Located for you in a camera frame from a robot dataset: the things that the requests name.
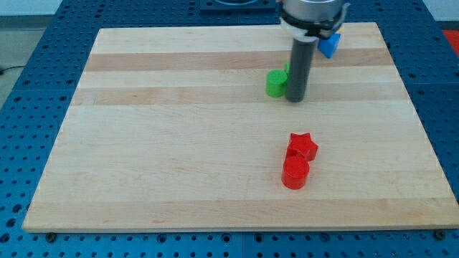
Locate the green cylinder block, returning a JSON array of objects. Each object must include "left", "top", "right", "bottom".
[{"left": 265, "top": 70, "right": 288, "bottom": 97}]

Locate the black cable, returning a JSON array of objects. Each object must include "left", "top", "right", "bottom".
[{"left": 0, "top": 65, "right": 24, "bottom": 76}]

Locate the green star block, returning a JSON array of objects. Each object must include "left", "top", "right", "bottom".
[{"left": 284, "top": 62, "right": 290, "bottom": 75}]

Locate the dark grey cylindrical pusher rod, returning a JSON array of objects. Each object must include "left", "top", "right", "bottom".
[{"left": 285, "top": 38, "right": 318, "bottom": 102}]

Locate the wooden board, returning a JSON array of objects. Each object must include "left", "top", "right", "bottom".
[{"left": 22, "top": 22, "right": 458, "bottom": 233}]

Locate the red cylinder block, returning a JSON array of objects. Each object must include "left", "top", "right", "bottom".
[{"left": 281, "top": 156, "right": 310, "bottom": 190}]

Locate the blue triangular block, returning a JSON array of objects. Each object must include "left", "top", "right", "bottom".
[{"left": 318, "top": 33, "right": 341, "bottom": 59}]

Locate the red star block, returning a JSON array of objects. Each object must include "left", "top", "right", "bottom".
[{"left": 286, "top": 133, "right": 318, "bottom": 161}]

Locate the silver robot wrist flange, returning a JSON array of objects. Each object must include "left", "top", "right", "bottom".
[{"left": 280, "top": 0, "right": 350, "bottom": 39}]

